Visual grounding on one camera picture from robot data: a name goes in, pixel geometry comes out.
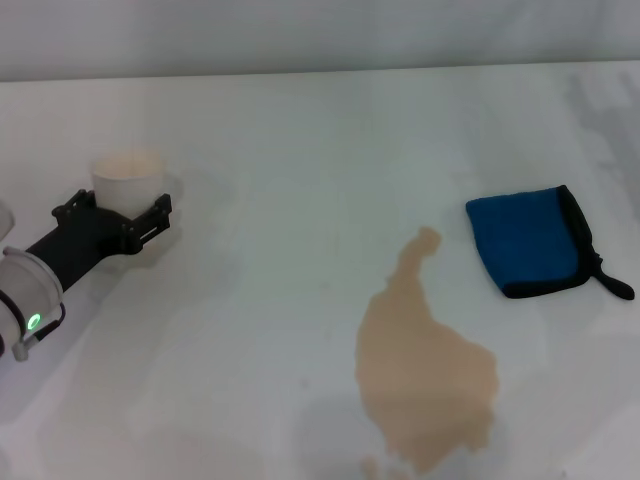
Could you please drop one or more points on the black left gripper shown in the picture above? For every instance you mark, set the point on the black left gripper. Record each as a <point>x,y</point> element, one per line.
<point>90,240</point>

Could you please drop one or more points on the white paper cup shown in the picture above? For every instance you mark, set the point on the white paper cup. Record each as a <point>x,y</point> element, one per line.
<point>127,190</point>

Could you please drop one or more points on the blue rag with black trim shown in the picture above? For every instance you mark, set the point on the blue rag with black trim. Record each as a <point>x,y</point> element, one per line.
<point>520,240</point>

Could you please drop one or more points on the brown liquid spill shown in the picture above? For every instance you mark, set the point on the brown liquid spill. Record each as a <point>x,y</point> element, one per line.
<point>420,370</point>

